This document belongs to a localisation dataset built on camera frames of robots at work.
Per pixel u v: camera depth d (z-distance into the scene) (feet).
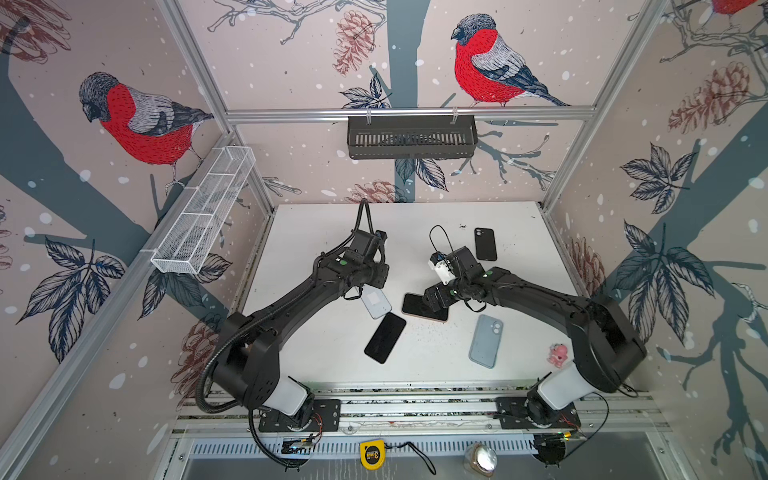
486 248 3.53
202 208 2.59
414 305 3.04
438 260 2.66
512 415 2.39
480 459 1.94
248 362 1.38
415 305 3.04
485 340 2.85
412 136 3.39
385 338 2.80
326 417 2.40
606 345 1.46
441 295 2.56
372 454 2.20
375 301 3.11
